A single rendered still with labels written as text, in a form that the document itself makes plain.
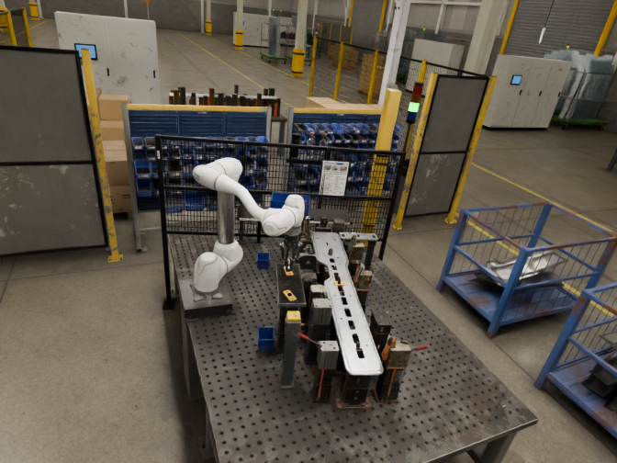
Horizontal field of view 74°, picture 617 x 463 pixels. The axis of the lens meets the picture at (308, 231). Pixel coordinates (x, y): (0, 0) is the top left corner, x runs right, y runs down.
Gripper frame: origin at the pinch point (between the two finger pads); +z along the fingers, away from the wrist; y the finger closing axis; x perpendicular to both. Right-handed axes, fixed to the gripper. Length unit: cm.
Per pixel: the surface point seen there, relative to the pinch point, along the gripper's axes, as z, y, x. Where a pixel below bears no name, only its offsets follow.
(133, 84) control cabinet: 29, -139, 693
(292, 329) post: 10.3, -7.0, -40.0
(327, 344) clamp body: 15, 8, -49
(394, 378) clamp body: 35, 44, -58
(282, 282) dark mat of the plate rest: 4.4, -5.7, -9.9
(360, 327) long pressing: 21, 33, -33
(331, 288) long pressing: 20.4, 28.6, 1.7
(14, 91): -46, -180, 203
